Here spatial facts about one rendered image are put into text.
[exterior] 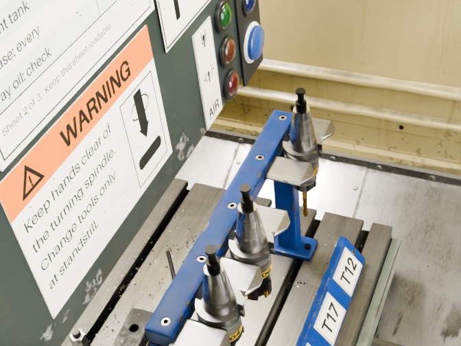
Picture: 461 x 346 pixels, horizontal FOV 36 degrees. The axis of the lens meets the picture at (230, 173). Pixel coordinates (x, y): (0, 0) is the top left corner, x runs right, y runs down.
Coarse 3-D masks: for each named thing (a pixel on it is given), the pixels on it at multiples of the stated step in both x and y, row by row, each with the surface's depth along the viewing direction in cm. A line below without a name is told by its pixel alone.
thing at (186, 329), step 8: (184, 320) 90; (192, 320) 90; (184, 328) 89; (192, 328) 89; (200, 328) 88; (208, 328) 88; (216, 328) 88; (176, 336) 88; (184, 336) 88; (192, 336) 88; (200, 336) 88; (208, 336) 87; (216, 336) 87; (224, 336) 87; (176, 344) 87; (184, 344) 87; (192, 344) 87; (200, 344) 87; (208, 344) 87; (216, 344) 87; (224, 344) 86
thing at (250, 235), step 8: (240, 208) 93; (256, 208) 92; (240, 216) 93; (248, 216) 92; (256, 216) 93; (240, 224) 94; (248, 224) 93; (256, 224) 93; (240, 232) 94; (248, 232) 94; (256, 232) 94; (264, 232) 96; (240, 240) 95; (248, 240) 94; (256, 240) 95; (264, 240) 96; (240, 248) 96; (248, 248) 95; (256, 248) 95
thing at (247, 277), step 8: (224, 264) 96; (232, 264) 96; (240, 264) 96; (248, 264) 95; (232, 272) 95; (240, 272) 95; (248, 272) 94; (256, 272) 94; (232, 280) 94; (240, 280) 94; (248, 280) 93; (256, 280) 93; (240, 288) 93; (248, 288) 92; (256, 288) 93
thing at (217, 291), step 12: (204, 276) 86; (216, 276) 85; (204, 288) 87; (216, 288) 86; (228, 288) 87; (204, 300) 88; (216, 300) 87; (228, 300) 88; (216, 312) 88; (228, 312) 89
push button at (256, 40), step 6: (252, 30) 60; (258, 30) 60; (252, 36) 59; (258, 36) 60; (252, 42) 59; (258, 42) 60; (252, 48) 60; (258, 48) 60; (252, 54) 60; (258, 54) 61
